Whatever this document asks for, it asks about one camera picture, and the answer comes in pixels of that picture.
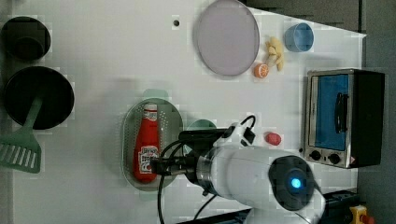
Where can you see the blue cup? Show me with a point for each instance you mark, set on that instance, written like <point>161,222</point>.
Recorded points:
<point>299,38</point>

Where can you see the pink toy sausage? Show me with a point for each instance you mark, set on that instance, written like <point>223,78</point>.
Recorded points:
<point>273,139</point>

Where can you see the teal green cup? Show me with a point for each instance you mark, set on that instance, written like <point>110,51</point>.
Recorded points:
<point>200,124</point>

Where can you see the yellow red emergency button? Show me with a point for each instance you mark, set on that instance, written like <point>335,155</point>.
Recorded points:
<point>360,216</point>

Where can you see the silver black toaster oven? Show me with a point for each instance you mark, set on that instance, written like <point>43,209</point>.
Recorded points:
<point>344,116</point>

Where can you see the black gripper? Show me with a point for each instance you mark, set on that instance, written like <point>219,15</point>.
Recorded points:
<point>171,167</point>

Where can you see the red plush ketchup bottle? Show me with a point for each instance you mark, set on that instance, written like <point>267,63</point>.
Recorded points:
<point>146,145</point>

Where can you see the lavender round plate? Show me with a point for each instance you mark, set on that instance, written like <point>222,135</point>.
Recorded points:
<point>227,37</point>

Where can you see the black pot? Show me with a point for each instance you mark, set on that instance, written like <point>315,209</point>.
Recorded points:
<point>26,38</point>

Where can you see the orange slice toy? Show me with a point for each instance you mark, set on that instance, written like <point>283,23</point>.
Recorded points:
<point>261,70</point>

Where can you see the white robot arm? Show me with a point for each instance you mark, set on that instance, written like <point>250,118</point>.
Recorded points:
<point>279,187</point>

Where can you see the yellow toy banana peel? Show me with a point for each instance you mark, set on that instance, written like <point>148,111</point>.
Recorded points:
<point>275,52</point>

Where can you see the green oval strainer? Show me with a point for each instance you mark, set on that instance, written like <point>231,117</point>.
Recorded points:
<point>170,125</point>

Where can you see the green slotted spatula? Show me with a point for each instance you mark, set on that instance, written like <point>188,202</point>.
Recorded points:
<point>20,149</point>

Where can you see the black frying pan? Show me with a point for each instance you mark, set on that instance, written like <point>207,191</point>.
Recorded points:
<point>56,91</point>

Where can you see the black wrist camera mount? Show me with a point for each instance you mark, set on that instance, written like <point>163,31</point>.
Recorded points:
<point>201,141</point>

